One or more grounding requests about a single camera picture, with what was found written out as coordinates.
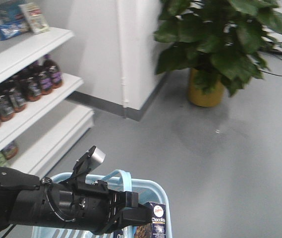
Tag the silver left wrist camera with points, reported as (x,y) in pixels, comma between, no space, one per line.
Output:
(89,161)

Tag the yellow plant pot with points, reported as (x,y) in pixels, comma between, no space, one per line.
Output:
(206,98)

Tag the green potted plant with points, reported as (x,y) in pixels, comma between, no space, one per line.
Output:
(217,38)

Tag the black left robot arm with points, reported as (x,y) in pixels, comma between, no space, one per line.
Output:
(21,196)

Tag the white store shelving unit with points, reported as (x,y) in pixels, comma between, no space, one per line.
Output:
(38,125)

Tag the light blue shopping basket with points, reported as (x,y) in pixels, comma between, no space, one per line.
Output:
(149,191)

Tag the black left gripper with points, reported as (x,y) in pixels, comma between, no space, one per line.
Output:
(91,207)

